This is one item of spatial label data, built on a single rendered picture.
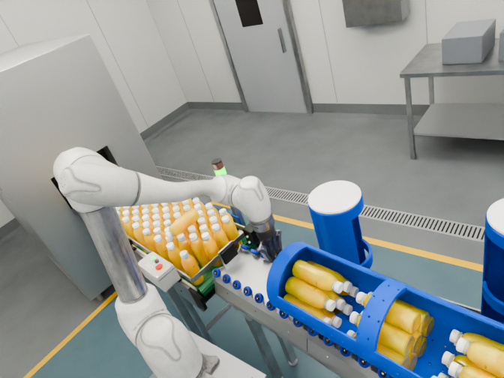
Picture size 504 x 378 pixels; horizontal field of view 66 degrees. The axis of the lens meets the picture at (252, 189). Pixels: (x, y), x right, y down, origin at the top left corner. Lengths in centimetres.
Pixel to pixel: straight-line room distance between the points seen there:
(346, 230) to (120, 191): 129
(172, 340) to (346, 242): 112
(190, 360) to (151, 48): 590
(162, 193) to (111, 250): 29
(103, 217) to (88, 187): 23
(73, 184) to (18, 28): 495
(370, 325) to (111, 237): 84
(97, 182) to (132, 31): 570
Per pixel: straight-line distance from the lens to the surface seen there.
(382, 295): 132
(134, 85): 658
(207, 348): 156
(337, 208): 198
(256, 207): 135
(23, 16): 597
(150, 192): 111
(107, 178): 105
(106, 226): 127
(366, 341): 133
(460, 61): 376
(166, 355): 133
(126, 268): 136
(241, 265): 200
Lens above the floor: 226
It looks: 32 degrees down
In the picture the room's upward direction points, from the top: 20 degrees counter-clockwise
